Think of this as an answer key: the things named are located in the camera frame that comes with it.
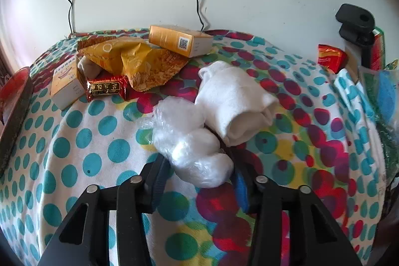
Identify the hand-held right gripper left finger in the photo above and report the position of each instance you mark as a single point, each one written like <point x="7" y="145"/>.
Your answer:
<point x="160" y="182"/>

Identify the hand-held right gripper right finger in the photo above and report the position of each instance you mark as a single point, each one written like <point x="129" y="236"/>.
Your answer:
<point x="242" y="191"/>

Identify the clear plastic bag white contents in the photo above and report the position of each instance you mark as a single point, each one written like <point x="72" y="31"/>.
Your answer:
<point x="187" y="141"/>

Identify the yellow medicine box cartoon face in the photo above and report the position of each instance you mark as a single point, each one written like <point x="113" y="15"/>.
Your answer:
<point x="174" y="40"/>

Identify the polka dot blanket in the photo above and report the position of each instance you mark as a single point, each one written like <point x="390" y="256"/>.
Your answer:
<point x="93" y="135"/>

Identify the white rolled towel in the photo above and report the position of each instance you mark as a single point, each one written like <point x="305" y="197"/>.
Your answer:
<point x="237" y="97"/>

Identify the red gold candy packet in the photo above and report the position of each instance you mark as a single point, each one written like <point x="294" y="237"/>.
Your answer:
<point x="106" y="87"/>

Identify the yellow crumpled snack bag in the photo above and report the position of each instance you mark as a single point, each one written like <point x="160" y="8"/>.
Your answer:
<point x="124" y="57"/>

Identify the small yellow white medicine box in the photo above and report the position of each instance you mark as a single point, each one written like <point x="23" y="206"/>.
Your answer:
<point x="64" y="88"/>

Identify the red snack packet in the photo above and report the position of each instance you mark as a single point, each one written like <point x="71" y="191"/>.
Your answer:
<point x="330" y="58"/>

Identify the red dish with dark rim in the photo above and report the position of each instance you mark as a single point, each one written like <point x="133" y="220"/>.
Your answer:
<point x="14" y="97"/>

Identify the black plastic clamp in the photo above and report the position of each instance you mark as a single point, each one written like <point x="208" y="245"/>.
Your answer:
<point x="355" y="23"/>

